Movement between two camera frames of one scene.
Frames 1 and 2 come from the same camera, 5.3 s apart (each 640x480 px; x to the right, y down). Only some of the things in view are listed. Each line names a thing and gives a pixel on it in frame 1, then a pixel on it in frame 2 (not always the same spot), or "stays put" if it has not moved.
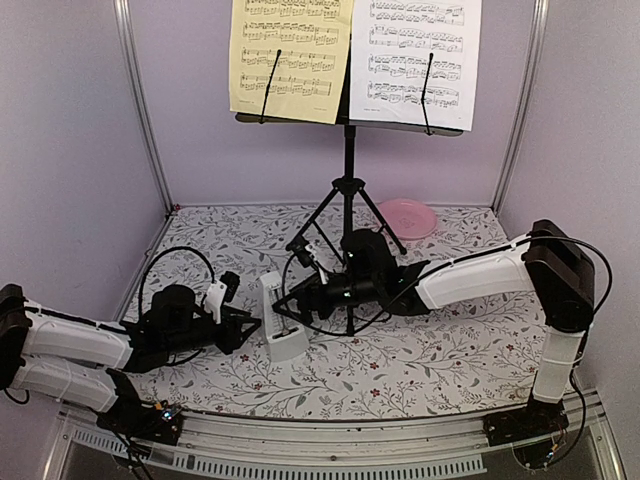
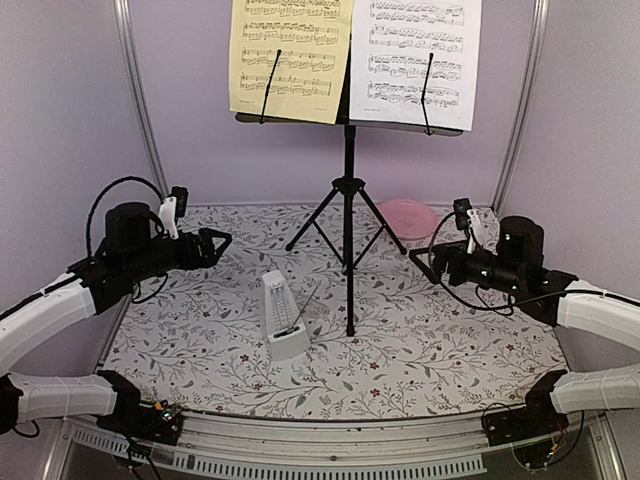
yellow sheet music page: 308,77 stays put
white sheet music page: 391,44 stays put
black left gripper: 231,328 → 208,257
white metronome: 287,340 stays put
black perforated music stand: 349,185 stays put
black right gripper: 306,292 → 453,253
